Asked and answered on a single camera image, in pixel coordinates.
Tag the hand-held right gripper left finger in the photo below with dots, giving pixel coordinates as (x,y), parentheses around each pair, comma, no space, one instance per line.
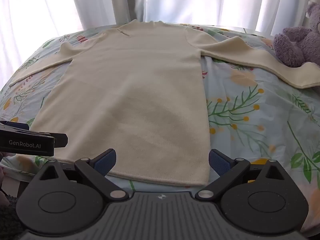
(106,160)

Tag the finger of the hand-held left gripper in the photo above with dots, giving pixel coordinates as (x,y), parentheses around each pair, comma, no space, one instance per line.
(61,140)

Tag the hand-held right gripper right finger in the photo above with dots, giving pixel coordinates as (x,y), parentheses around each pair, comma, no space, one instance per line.
(220,163)

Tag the cream knit sweater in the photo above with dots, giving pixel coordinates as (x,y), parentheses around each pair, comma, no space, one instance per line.
(137,92)

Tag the floral bedsheet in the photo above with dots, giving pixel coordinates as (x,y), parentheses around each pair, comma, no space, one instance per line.
(250,105)

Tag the dark cloth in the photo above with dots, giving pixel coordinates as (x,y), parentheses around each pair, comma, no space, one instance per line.
(7,213)

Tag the purple plush teddy bear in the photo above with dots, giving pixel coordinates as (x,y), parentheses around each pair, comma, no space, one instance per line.
(297,42)

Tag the white curtain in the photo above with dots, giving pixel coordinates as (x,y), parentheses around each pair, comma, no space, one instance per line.
(175,0)

